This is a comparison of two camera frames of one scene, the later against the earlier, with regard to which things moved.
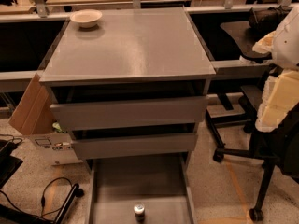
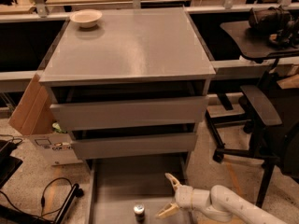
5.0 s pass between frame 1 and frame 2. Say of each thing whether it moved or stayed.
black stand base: stayed
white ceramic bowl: stayed
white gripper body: moved
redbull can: stayed
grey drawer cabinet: stayed
